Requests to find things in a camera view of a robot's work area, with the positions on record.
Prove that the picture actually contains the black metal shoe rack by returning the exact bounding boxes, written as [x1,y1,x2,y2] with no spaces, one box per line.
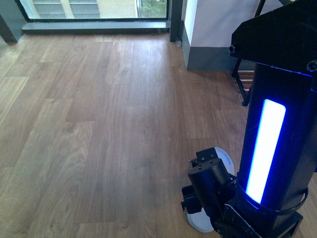
[231,0,267,107]

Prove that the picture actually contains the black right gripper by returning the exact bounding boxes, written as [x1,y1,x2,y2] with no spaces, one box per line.
[215,0,317,238]

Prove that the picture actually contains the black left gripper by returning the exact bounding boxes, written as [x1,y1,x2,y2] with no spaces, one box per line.
[180,147,240,224]

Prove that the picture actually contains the light blue slipper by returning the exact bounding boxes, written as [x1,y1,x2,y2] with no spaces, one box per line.
[187,146,235,234]

